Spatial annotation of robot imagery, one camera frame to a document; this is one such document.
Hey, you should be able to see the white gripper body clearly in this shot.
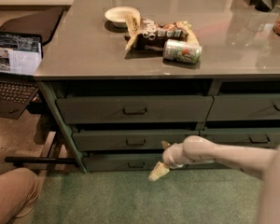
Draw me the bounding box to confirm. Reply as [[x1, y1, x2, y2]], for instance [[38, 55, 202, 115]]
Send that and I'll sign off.
[[162, 143, 189, 169]]

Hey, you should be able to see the green drawer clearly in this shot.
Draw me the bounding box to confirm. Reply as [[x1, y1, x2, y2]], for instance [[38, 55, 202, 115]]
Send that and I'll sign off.
[[207, 94, 280, 121], [200, 128, 280, 148], [73, 129, 199, 151], [83, 153, 162, 172], [56, 95, 213, 124]]

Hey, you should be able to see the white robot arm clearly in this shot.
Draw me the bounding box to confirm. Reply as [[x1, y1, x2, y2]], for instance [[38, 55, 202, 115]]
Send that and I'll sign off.
[[148, 135, 280, 224]]

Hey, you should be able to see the green soda can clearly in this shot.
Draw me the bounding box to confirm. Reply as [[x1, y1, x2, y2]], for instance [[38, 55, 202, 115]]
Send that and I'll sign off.
[[163, 39, 202, 63]]

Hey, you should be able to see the brown snack bag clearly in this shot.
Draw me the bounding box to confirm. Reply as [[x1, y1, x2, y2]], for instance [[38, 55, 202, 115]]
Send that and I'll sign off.
[[125, 15, 199, 51]]

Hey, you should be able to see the white bowl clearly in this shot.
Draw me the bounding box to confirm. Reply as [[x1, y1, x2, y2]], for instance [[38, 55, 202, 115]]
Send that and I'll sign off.
[[105, 7, 140, 28]]

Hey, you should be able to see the black chair base bar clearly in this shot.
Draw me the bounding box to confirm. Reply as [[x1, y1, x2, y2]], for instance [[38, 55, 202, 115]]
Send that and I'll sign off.
[[5, 157, 77, 165]]

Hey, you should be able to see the person's leg in khaki trousers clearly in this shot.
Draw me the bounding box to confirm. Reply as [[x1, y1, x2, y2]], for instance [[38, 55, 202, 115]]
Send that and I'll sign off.
[[0, 168, 40, 224]]

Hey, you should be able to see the dark chair seat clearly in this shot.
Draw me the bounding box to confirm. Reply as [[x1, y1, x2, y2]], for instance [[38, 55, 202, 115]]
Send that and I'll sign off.
[[0, 7, 64, 46]]

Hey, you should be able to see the black laptop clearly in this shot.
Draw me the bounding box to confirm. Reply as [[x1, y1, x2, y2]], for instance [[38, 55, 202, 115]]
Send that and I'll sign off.
[[0, 31, 43, 119]]

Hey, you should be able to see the green drawer cabinet frame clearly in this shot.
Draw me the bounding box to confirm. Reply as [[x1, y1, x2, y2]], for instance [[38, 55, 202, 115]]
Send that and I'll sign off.
[[42, 78, 280, 172]]

